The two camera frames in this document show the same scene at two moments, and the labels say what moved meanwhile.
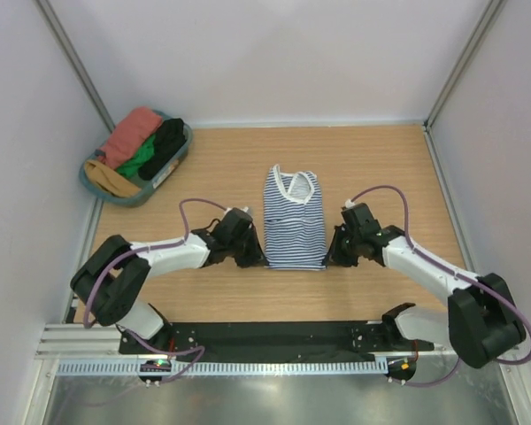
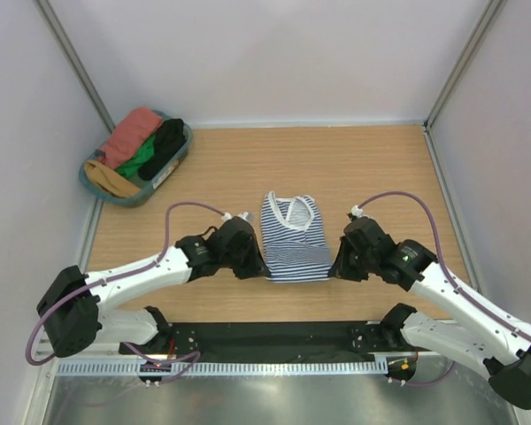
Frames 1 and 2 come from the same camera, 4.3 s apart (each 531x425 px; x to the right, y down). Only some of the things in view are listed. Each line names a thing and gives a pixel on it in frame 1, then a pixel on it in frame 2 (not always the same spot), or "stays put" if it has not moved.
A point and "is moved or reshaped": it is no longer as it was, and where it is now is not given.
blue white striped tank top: [294, 227] is moved or reshaped
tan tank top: [109, 179] stays put
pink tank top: [130, 136] stays put
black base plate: [328, 340] stays put
